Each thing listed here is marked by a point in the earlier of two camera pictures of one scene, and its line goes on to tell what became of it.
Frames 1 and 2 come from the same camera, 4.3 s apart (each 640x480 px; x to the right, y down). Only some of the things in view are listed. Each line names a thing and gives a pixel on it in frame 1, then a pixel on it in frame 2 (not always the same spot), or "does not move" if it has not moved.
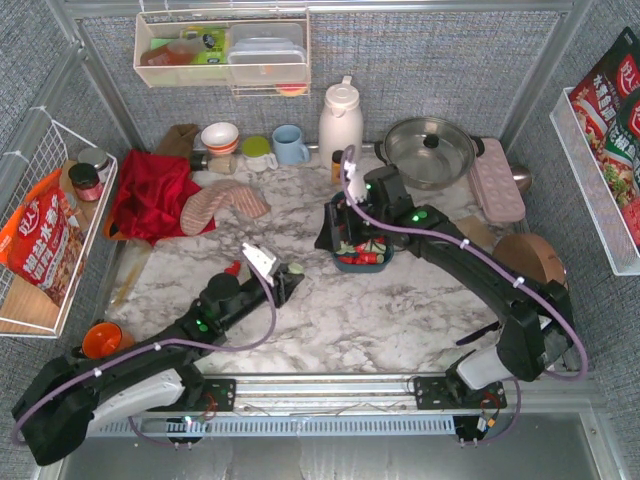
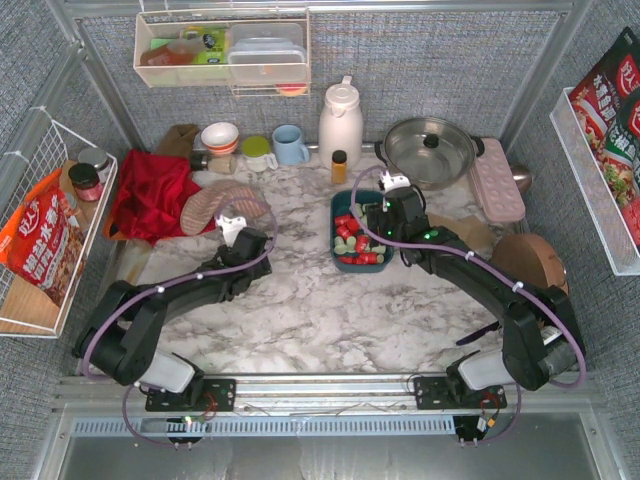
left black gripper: x=285 y=284 → x=251 y=245
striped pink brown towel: x=204 y=203 does not move
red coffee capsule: x=368 y=258 does not move
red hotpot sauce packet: x=607 y=106 does not move
